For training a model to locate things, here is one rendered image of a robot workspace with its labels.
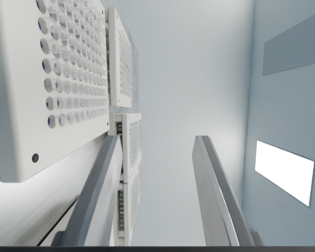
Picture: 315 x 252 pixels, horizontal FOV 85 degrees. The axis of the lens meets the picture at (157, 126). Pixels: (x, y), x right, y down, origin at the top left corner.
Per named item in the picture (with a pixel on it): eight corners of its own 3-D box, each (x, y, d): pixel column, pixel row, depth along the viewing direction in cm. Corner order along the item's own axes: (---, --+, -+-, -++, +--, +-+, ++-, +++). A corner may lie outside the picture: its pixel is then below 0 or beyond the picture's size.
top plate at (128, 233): (132, 162, 85) (137, 162, 85) (133, 210, 87) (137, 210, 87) (122, 183, 61) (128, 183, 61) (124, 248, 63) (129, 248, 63)
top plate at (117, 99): (125, 44, 67) (131, 44, 67) (126, 107, 69) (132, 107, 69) (107, 6, 42) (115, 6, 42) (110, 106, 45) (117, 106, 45)
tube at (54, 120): (-9, 114, 17) (64, 113, 17) (-7, 127, 18) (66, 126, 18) (-22, 115, 16) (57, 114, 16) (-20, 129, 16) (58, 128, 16)
